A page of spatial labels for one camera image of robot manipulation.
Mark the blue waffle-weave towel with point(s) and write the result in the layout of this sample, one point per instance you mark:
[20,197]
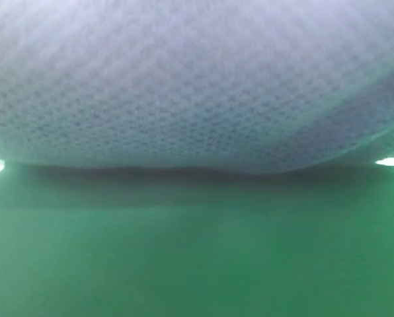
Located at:
[244,86]

